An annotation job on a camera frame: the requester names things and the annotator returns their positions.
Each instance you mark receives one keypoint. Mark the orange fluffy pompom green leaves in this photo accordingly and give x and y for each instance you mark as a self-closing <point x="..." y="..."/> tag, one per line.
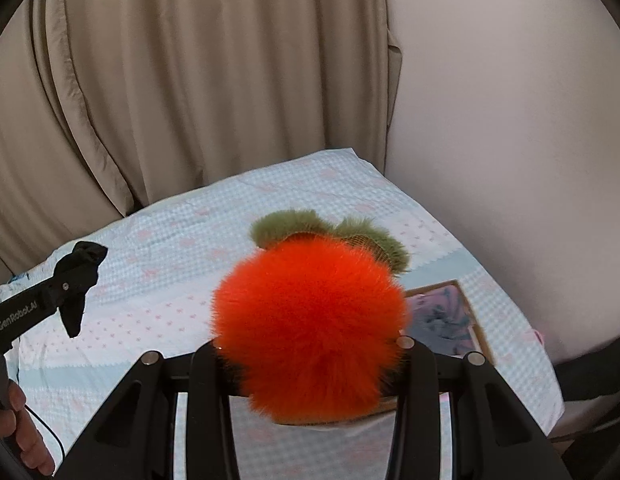
<point x="310" y="320"/>

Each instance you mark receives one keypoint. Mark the person's left hand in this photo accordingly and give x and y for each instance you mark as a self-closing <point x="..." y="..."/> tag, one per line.
<point x="25" y="435"/>

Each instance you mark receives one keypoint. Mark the beige curtain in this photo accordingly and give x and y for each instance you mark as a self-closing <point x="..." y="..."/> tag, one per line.
<point x="190" y="85"/>

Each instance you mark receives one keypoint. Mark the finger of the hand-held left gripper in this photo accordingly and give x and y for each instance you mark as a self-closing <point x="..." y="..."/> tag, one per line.
<point x="65" y="282"/>

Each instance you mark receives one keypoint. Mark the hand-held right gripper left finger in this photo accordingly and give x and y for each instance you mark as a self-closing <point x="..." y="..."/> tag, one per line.
<point x="205" y="375"/>

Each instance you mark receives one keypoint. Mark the dark bag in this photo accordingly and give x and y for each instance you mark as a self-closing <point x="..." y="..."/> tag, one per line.
<point x="600" y="370"/>

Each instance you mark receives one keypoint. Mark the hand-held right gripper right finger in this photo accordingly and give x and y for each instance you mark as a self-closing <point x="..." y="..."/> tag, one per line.
<point x="420" y="385"/>

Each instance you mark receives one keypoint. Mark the grey sock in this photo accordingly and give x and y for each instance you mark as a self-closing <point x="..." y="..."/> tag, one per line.
<point x="447" y="330"/>

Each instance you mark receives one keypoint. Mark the cardboard box pink print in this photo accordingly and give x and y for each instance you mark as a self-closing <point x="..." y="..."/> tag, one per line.
<point x="430" y="296"/>

